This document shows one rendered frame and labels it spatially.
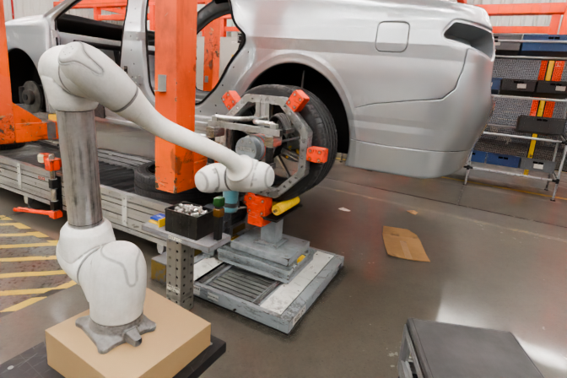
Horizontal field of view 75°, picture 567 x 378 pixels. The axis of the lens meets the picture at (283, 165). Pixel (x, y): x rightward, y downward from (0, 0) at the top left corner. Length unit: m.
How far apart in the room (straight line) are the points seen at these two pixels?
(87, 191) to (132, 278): 0.30
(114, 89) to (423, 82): 1.51
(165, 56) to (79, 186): 1.08
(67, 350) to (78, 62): 0.81
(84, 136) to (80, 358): 0.63
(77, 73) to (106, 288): 0.60
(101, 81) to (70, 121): 0.22
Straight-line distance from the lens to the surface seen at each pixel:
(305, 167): 1.88
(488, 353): 1.60
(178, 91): 2.13
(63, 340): 1.36
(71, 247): 1.35
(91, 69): 1.05
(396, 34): 2.11
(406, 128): 2.08
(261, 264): 2.21
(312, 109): 1.95
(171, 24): 2.15
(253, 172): 1.25
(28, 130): 3.87
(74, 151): 1.25
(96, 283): 1.23
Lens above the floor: 1.20
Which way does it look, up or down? 13 degrees down
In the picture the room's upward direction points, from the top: 4 degrees clockwise
